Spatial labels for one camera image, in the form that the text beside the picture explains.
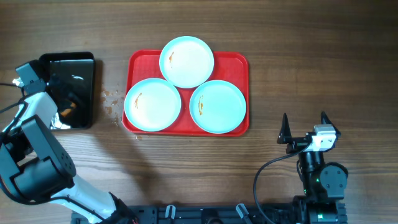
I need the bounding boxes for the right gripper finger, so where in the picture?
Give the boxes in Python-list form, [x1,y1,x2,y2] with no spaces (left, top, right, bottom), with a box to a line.
[277,113,292,144]
[321,111,341,136]

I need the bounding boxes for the orange green scrub sponge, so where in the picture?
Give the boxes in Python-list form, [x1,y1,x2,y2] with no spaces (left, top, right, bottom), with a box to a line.
[59,101,76,117]

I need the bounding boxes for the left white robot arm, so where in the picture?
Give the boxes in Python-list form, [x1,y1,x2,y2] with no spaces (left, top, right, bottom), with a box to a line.
[1,75,139,223]

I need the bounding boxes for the red plastic tray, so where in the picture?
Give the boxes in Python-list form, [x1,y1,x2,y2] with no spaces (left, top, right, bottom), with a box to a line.
[126,49,249,137]

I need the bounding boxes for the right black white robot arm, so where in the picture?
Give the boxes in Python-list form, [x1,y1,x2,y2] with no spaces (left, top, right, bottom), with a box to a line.
[277,112,348,224]

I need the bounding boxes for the black water tray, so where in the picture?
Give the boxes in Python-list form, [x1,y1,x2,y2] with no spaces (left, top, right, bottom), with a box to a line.
[39,52,96,130]

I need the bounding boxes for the light blue plate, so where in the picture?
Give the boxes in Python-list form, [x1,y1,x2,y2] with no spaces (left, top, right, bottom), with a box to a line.
[159,36,215,88]
[124,78,182,132]
[189,80,247,134]

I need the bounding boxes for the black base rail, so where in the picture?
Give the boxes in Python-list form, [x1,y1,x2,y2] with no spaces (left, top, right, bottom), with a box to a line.
[71,202,348,224]

